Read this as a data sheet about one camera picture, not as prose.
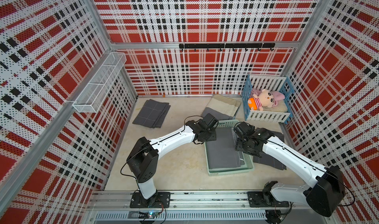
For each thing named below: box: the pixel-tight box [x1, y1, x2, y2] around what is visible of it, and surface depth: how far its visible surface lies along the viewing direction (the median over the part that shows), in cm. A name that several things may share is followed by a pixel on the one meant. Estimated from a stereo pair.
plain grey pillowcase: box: [205, 127, 241, 170], surface depth 88 cm
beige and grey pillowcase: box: [201, 94, 242, 121], surface depth 114 cm
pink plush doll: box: [247, 88, 286, 112], surface depth 100 cm
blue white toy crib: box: [241, 74, 296, 124], surface depth 107 cm
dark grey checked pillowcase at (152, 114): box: [132, 99, 171, 129], surface depth 110 cm
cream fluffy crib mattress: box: [263, 98, 289, 112], surface depth 106 cm
